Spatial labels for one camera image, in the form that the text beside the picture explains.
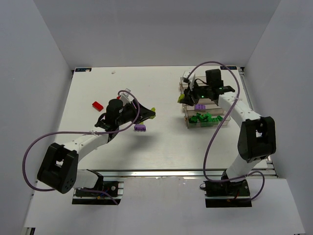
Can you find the purple lego with lime top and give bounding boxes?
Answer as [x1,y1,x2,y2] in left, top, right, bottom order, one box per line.
[134,124,146,132]

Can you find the green square lego brick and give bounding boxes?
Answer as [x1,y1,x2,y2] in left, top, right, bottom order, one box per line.
[197,113,208,122]

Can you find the red lego plate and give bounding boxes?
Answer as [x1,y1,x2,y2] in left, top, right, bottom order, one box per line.
[92,101,104,112]

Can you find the lime green lego brick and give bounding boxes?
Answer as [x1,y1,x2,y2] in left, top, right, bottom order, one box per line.
[178,94,185,103]

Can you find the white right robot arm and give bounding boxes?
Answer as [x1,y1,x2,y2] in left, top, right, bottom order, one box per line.
[178,69,276,182]

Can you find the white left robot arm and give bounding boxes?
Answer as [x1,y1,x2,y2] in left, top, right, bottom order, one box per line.
[37,99,156,194]

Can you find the clear bin front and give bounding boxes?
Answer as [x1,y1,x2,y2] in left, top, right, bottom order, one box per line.
[184,112,226,129]

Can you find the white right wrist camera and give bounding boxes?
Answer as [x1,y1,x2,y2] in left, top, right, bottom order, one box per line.
[182,71,195,91]

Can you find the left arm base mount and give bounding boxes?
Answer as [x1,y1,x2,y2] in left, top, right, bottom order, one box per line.
[72,181,124,206]

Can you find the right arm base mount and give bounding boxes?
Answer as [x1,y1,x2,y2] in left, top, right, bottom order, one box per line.
[200,180,252,208]

